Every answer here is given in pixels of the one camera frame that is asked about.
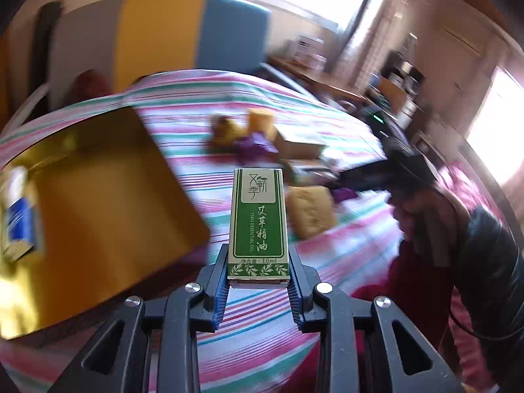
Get wooden desk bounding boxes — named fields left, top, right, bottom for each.
left=266, top=59, right=369, bottom=103

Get beige cardboard box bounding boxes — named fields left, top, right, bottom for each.
left=272, top=125, right=326, bottom=160

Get pink curtain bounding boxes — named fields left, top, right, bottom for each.
left=350, top=0, right=410, bottom=86

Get person's red pants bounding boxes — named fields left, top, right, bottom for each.
left=352, top=241, right=455, bottom=353

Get person's right hand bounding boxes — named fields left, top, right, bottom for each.
left=389, top=190, right=467, bottom=267

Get brown plush toy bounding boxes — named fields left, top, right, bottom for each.
left=209, top=115, right=246, bottom=148

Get pink patterned cloth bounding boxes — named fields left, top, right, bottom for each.
left=440, top=161, right=510, bottom=230

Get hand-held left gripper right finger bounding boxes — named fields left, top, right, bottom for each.
left=287, top=246, right=467, bottom=393

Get yellow sponge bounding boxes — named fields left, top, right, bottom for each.
left=247, top=108, right=276, bottom=136
left=287, top=185, right=338, bottom=240

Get blue yellow grey chair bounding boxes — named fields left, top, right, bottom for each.
left=35, top=0, right=273, bottom=107

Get small purple item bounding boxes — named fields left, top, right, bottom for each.
left=331, top=187, right=361, bottom=201

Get side window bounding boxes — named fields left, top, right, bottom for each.
left=467, top=67, right=524, bottom=185

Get blue and white small box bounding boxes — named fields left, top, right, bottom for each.
left=0, top=166, right=46, bottom=263

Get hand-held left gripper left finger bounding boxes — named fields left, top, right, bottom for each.
left=49, top=243, right=230, bottom=393

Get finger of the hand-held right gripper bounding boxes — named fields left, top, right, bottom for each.
left=333, top=159, right=394, bottom=193

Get golden tray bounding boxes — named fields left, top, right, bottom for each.
left=0, top=106, right=211, bottom=340

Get white printed carton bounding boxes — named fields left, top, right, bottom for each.
left=287, top=35, right=328, bottom=70

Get striped blanket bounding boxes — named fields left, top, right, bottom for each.
left=0, top=69, right=410, bottom=393

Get cluttered storage shelf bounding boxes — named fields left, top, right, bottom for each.
left=377, top=35, right=426, bottom=127

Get purple cloth flower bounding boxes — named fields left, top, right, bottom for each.
left=235, top=133, right=277, bottom=164

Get small green box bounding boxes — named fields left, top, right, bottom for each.
left=226, top=168, right=291, bottom=289

